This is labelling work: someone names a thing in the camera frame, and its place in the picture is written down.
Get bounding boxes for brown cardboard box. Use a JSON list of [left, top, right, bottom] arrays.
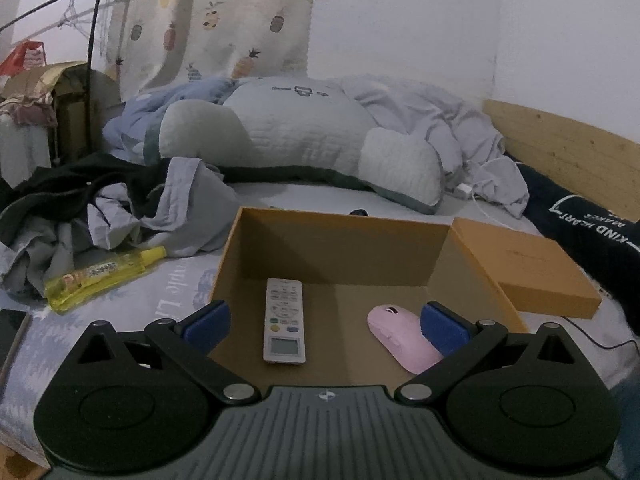
[[207, 205, 531, 387]]

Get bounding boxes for white remote control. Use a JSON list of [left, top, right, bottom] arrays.
[[262, 277, 306, 365]]

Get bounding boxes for dark pillow with white print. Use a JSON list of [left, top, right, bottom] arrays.
[[514, 160, 640, 337]]

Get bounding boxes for large pale quilted pillow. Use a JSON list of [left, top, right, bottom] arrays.
[[144, 76, 446, 216]]

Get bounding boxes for yellow spray bottle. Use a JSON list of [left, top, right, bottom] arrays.
[[44, 245, 168, 314]]

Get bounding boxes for brown cardboard box lid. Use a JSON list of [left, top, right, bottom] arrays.
[[452, 216, 603, 320]]

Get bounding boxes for black cable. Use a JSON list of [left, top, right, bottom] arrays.
[[562, 315, 640, 351]]

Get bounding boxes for black garment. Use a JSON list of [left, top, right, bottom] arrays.
[[0, 151, 177, 243]]

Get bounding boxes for wooden headboard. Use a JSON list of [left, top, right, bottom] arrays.
[[482, 99, 640, 232]]

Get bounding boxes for black metal clothes rack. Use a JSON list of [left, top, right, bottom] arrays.
[[0, 0, 119, 167]]

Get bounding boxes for pink computer mouse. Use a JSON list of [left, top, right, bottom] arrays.
[[367, 303, 445, 376]]

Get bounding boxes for grey-blue crumpled garment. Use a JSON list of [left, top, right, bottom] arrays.
[[86, 156, 239, 257]]

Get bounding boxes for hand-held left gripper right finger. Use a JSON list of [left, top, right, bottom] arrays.
[[394, 301, 597, 405]]

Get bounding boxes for pineapple print curtain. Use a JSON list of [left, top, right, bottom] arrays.
[[104, 0, 321, 102]]

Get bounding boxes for clothes hangers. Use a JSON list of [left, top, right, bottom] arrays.
[[54, 0, 107, 43]]

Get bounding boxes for pile of clothes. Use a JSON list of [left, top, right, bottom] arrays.
[[0, 67, 60, 130]]

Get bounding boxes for white charger cable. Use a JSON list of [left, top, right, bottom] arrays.
[[469, 159, 547, 237]]

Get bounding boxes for red bag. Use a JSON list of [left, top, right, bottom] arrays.
[[0, 41, 49, 79]]

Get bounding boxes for light purple duvet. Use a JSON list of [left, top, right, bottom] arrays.
[[327, 74, 531, 219]]

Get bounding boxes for blue blanket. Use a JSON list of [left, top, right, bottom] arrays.
[[102, 78, 242, 166]]

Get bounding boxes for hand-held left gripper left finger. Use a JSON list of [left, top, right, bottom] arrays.
[[64, 300, 260, 406]]

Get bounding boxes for black smartphone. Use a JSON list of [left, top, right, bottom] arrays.
[[0, 308, 32, 387]]

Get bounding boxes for yellowish cardboard box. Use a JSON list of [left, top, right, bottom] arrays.
[[49, 61, 122, 162]]

